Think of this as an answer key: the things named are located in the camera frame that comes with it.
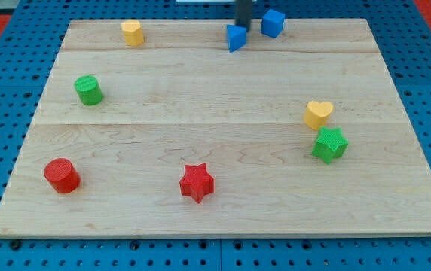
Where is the blue cube block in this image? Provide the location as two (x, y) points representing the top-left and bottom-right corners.
(260, 9), (286, 38)

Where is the yellow heart block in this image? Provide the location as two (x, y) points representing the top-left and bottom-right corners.
(303, 101), (334, 130)

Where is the wooden board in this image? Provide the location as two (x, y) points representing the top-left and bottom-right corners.
(0, 19), (431, 239)

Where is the red cylinder block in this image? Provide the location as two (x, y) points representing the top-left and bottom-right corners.
(44, 157), (81, 193)

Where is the blue triangle block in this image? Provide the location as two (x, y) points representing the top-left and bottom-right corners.
(226, 24), (246, 53)

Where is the red star block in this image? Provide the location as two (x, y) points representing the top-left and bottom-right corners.
(179, 163), (215, 204)

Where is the green cylinder block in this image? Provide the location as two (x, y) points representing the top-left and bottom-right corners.
(74, 75), (104, 105)

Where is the blue perforated base mat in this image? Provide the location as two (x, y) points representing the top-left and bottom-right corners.
(0, 0), (431, 270)

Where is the green star block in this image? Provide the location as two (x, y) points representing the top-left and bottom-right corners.
(311, 127), (349, 164)

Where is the yellow pentagon block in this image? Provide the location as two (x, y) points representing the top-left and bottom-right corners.
(121, 19), (145, 47)

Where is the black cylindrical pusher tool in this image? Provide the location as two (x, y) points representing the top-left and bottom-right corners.
(234, 0), (252, 32)

